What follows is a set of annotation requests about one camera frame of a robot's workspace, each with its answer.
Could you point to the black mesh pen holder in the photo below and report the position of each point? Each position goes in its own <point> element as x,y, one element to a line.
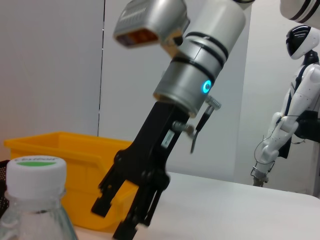
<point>3,172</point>

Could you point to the clear green-label water bottle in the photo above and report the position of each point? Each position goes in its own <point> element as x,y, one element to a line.
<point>32,200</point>

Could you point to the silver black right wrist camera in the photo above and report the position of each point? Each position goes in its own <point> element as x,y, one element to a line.
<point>150,22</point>

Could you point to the white humanoid robot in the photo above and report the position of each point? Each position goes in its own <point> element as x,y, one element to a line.
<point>300,95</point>

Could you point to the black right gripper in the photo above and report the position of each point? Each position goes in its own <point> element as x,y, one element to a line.
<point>152,145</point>

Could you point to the yellow plastic bin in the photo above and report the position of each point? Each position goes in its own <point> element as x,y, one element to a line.
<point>82,155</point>

